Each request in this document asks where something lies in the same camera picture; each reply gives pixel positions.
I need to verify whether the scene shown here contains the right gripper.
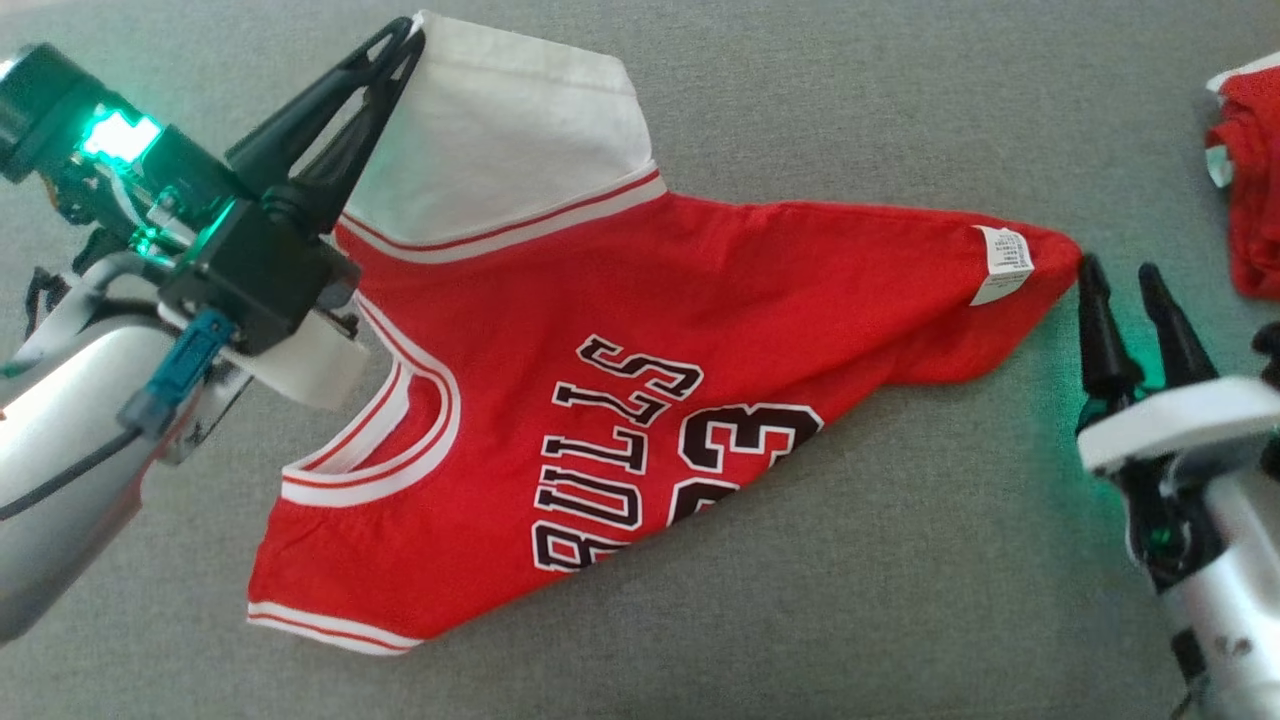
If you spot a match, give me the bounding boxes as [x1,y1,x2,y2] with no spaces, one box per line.
[1075,252,1280,594]

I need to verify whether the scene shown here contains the red white striped shorts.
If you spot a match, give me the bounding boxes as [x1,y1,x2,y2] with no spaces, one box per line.
[1204,50,1280,301]

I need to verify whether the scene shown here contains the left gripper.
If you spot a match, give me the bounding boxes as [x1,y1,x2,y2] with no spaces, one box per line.
[0,15,428,291]

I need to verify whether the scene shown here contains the blue-plug left camera cable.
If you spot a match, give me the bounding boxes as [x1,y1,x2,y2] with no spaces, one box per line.
[0,308,238,523]

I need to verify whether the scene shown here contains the red Bulls 23 jersey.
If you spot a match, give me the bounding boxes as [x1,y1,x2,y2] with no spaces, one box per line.
[246,10,1085,657]

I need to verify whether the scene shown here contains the large grey sofa chaise cushion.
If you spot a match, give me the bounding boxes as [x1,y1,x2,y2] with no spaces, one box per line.
[0,0,1280,720]

